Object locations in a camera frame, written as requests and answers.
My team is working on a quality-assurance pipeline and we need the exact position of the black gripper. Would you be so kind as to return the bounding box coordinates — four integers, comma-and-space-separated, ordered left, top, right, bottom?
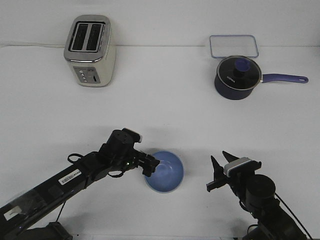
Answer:
206, 150, 276, 208
98, 129, 160, 177

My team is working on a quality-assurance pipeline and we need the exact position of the blue bowl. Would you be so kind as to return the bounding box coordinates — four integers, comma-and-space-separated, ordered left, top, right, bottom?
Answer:
144, 150, 185, 193

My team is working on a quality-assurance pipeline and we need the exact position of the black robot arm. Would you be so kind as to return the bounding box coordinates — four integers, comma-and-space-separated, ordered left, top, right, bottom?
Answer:
206, 151, 312, 240
0, 128, 160, 240

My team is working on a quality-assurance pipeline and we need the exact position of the dark blue saucepan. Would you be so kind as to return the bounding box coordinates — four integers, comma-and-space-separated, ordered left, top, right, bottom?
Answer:
214, 73, 309, 100

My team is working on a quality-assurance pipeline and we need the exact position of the glass pot lid blue knob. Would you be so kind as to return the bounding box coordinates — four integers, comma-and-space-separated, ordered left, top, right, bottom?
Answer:
217, 55, 262, 91

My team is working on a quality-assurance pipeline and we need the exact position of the silver two-slot toaster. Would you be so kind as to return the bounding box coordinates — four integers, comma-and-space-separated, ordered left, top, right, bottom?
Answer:
63, 14, 116, 87

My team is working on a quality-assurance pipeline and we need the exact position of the clear container lid blue rim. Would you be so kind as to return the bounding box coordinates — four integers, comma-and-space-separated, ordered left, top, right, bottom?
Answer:
209, 34, 259, 59

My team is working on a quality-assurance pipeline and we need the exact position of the white toaster power cable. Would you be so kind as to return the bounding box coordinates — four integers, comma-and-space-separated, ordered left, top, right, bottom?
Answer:
0, 42, 67, 49

